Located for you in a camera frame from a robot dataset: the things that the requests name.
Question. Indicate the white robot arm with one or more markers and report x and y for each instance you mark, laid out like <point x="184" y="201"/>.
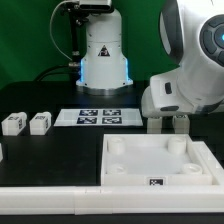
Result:
<point x="192" y="33"/>

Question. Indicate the white sheet with fiducial tags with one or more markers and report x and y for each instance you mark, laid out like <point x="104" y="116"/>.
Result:
<point x="99" y="117"/>

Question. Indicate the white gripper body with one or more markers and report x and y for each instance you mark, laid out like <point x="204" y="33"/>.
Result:
<point x="171" y="93"/>

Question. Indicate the white square tabletop part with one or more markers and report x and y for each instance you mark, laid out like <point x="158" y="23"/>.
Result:
<point x="152" y="160"/>

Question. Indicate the white L-shaped obstacle fence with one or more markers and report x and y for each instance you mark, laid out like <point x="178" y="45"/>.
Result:
<point x="114" y="200"/>

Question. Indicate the white block at left edge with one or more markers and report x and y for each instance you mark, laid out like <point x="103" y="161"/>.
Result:
<point x="1" y="153"/>

